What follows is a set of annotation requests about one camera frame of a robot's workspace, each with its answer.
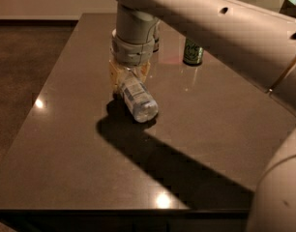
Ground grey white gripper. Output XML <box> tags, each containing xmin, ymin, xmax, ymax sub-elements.
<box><xmin>108</xmin><ymin>30</ymin><xmax>155</xmax><ymax>94</ymax></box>

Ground clear blue-labelled plastic bottle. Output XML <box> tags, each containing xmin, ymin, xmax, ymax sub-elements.
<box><xmin>118</xmin><ymin>72</ymin><xmax>159</xmax><ymax>123</ymax></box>

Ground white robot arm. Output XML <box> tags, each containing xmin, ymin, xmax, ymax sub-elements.
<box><xmin>116</xmin><ymin>0</ymin><xmax>296</xmax><ymax>232</ymax></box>

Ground white green soda can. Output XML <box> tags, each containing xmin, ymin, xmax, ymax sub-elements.
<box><xmin>153</xmin><ymin>20</ymin><xmax>161</xmax><ymax>52</ymax></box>

